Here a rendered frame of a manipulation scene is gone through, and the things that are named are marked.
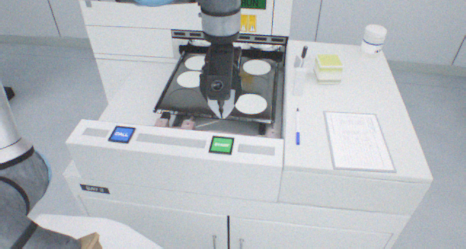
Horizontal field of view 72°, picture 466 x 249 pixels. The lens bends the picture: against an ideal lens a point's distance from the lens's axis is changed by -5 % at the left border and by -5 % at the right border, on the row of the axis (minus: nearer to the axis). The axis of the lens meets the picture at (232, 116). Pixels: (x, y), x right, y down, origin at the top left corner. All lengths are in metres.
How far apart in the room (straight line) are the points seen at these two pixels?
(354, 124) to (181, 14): 0.75
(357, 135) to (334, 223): 0.25
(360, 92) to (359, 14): 1.89
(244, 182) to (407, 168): 0.39
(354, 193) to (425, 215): 1.27
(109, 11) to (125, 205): 0.75
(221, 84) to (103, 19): 0.89
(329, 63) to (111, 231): 0.75
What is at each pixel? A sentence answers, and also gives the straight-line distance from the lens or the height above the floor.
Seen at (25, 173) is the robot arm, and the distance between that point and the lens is 0.76.
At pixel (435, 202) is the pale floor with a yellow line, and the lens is 2.21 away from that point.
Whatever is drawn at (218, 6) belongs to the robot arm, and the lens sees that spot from 0.61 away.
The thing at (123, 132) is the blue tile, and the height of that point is 0.96.
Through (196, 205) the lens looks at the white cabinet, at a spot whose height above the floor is 0.76.
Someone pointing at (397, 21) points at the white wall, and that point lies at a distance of 3.01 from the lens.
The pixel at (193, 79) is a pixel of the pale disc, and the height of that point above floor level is 0.90.
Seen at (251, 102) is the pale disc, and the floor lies 0.90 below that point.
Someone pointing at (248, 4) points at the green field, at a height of 1.09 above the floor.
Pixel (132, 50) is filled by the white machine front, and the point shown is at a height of 0.87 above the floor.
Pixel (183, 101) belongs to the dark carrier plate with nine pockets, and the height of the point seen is 0.90.
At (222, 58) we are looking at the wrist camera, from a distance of 0.65.
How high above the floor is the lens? 1.55
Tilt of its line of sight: 40 degrees down
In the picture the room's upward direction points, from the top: straight up
